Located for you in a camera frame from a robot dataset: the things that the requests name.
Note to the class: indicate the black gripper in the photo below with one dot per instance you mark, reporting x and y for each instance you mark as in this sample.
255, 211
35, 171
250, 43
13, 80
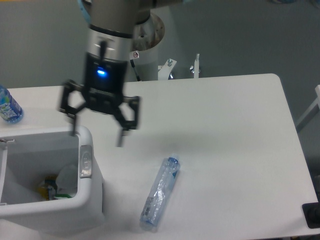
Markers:
103, 92

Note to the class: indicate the white plastic wrapper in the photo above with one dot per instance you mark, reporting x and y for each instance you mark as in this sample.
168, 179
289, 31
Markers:
67, 177

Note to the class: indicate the crushed clear plastic bottle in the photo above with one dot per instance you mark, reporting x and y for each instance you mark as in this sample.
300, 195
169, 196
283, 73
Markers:
160, 193

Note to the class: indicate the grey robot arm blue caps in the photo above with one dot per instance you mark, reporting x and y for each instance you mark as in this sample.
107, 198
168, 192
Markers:
110, 43

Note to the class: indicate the white plastic trash can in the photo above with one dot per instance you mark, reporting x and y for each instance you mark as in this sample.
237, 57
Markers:
27, 156

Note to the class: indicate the colourful trash inside can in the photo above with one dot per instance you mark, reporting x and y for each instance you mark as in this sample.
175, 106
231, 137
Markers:
49, 191

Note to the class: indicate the blue labelled water bottle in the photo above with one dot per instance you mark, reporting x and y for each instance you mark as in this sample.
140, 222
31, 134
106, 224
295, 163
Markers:
10, 111

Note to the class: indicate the black clamp at table edge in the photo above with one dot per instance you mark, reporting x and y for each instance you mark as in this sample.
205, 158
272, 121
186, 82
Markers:
312, 214

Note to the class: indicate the white pedestal base frame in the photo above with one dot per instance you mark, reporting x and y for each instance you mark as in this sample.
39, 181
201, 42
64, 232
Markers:
171, 70

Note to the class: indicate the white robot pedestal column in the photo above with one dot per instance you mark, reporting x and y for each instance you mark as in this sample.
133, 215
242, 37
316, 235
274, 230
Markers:
148, 34

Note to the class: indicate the white frame at right edge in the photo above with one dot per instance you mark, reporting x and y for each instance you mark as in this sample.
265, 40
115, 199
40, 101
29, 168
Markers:
310, 112

